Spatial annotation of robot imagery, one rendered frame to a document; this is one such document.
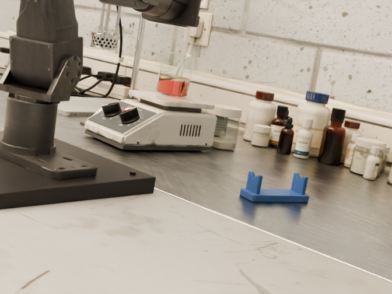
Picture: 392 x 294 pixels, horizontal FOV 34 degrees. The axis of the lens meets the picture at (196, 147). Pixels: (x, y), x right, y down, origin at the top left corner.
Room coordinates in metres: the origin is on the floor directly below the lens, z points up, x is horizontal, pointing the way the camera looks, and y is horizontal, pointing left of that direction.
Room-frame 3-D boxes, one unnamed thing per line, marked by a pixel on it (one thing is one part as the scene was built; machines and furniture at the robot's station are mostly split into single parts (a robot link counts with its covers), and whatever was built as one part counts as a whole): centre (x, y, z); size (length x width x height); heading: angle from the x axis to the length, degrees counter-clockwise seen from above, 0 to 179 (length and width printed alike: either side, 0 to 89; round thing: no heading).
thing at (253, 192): (0.89, -0.12, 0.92); 0.10 x 0.03 x 0.04; 122
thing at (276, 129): (1.37, -0.17, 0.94); 0.04 x 0.04 x 0.09
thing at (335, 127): (1.28, -0.27, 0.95); 0.04 x 0.04 x 0.11
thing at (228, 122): (1.25, -0.05, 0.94); 0.06 x 0.06 x 0.08
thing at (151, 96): (1.18, 0.06, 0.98); 0.12 x 0.12 x 0.01; 41
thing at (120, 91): (1.88, 0.35, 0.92); 0.40 x 0.06 x 0.04; 50
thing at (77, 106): (1.50, 0.25, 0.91); 0.30 x 0.20 x 0.01; 140
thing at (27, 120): (0.81, 0.21, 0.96); 0.20 x 0.07 x 0.08; 52
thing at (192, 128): (1.16, 0.08, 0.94); 0.22 x 0.13 x 0.08; 131
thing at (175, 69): (1.20, 0.06, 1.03); 0.07 x 0.06 x 0.08; 137
